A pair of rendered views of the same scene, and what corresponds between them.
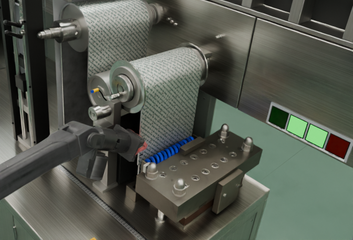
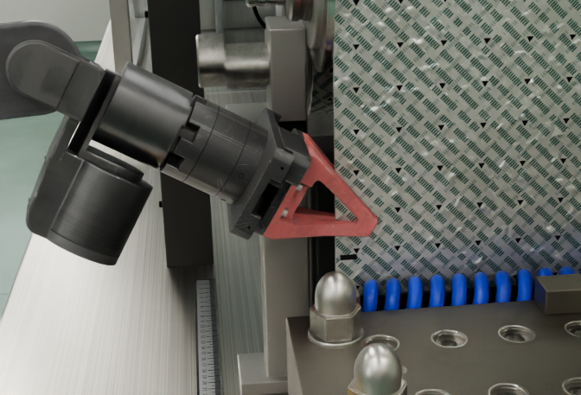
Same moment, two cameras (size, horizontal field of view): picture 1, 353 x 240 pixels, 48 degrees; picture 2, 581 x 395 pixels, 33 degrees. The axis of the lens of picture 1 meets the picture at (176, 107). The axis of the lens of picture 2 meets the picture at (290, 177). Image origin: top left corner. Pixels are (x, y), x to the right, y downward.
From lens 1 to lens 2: 0.68 m
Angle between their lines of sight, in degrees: 41
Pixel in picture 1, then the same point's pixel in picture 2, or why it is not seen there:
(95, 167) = (71, 200)
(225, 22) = not seen: outside the picture
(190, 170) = (513, 366)
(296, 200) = not seen: outside the picture
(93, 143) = (27, 78)
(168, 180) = not seen: hidden behind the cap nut
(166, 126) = (486, 172)
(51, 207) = (71, 379)
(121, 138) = (210, 128)
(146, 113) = (361, 71)
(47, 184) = (127, 323)
